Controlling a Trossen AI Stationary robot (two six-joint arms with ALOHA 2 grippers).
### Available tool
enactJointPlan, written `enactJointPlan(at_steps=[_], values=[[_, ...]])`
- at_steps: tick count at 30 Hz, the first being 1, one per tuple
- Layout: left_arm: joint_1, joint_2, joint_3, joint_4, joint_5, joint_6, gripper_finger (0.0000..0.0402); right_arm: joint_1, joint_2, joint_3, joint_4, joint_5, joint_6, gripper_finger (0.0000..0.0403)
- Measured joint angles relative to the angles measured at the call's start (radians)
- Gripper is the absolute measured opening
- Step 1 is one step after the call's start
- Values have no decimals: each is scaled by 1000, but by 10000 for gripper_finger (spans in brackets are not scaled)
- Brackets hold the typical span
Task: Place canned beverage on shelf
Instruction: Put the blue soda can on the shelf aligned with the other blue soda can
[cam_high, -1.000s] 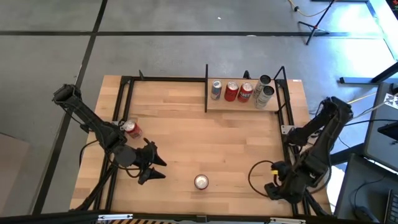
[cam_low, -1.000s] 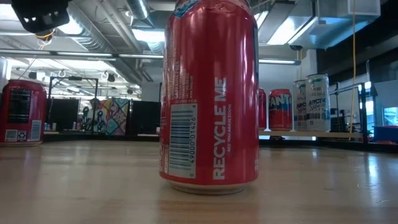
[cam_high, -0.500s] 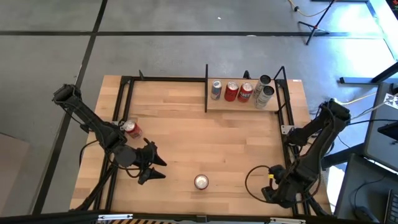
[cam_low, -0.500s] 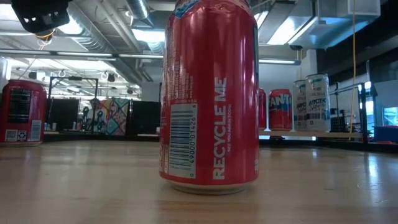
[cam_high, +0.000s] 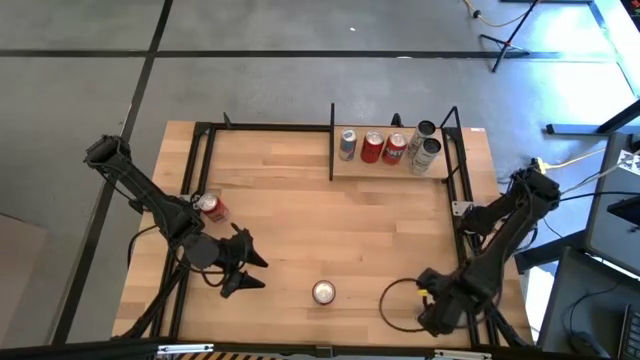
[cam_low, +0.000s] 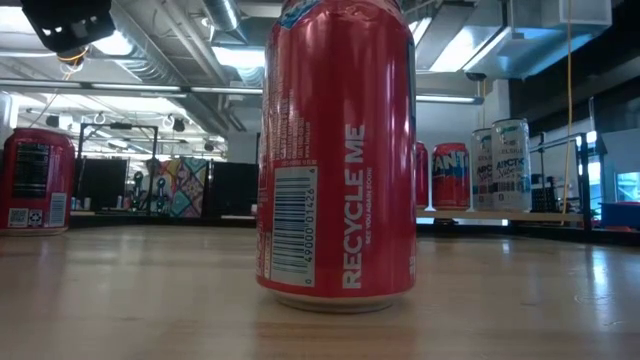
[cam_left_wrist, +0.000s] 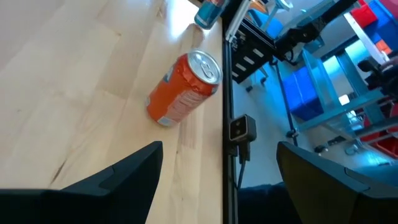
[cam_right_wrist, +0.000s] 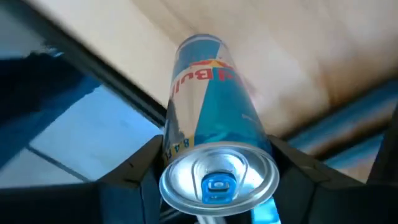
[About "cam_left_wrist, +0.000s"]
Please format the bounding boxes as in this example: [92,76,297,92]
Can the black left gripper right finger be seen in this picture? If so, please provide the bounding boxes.
[275,141,371,224]

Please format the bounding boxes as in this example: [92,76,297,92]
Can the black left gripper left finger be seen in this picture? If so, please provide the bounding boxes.
[62,140,165,224]

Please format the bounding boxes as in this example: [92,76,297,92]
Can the orange Fanta soda can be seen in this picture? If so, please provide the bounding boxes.
[145,49,224,128]

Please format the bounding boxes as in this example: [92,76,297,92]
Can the silver slim can teal tab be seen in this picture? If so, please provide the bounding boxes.
[194,0,230,30]

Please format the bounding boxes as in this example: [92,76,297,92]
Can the red plastic bin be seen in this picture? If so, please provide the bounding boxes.
[350,3,379,29]
[359,102,398,160]

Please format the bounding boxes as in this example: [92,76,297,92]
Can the metal storage rack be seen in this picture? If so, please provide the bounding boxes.
[297,0,398,150]

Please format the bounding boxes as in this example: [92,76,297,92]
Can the blue plastic storage bin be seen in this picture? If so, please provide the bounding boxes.
[281,66,325,121]

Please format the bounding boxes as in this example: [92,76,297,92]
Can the thin dark stand pole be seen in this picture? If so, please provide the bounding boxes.
[274,60,300,147]

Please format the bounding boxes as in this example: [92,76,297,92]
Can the black plate white slots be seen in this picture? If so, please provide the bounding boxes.
[231,20,278,85]

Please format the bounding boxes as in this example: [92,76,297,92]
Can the black camera cable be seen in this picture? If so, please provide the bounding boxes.
[236,141,252,191]

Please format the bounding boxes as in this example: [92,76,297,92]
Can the small black depth camera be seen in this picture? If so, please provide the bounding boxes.
[229,113,258,144]

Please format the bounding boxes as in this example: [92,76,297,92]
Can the black aluminium frame rail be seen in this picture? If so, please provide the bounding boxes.
[273,0,360,62]
[221,17,239,224]

